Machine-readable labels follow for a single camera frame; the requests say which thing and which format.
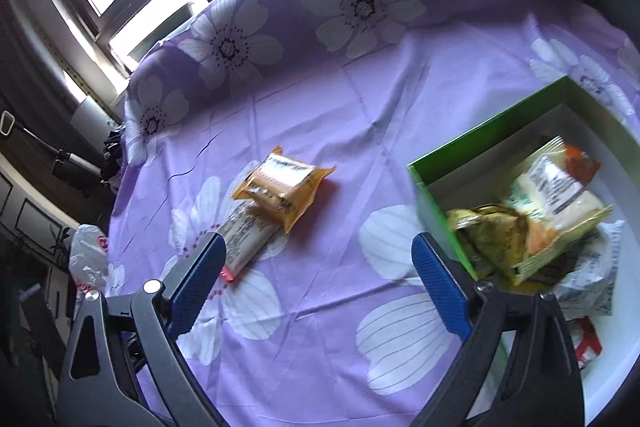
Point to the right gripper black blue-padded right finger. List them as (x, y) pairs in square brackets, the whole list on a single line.
[(516, 365)]

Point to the orange snack packet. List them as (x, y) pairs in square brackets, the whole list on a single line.
[(579, 165)]

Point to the purple floral tablecloth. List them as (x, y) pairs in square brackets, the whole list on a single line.
[(330, 324)]

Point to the white grey snack packet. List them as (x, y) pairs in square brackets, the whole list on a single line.
[(583, 279)]

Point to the orange-yellow snack packet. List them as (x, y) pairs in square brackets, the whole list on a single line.
[(283, 187)]

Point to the green cardboard box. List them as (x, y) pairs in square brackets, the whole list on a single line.
[(468, 171)]

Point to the pale yellow green snack packet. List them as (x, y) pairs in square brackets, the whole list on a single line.
[(559, 209)]

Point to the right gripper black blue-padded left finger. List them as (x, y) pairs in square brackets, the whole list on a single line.
[(122, 365)]

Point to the cream red-ended snack packet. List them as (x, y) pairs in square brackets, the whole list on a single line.
[(245, 232)]

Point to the white red plastic bag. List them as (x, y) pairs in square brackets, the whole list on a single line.
[(88, 264)]

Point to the olive yellow crumpled packet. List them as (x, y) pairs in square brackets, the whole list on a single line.
[(496, 232)]

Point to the red white small packet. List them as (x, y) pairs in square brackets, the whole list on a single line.
[(585, 340)]

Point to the stick vacuum cleaner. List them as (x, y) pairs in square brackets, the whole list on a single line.
[(68, 167)]

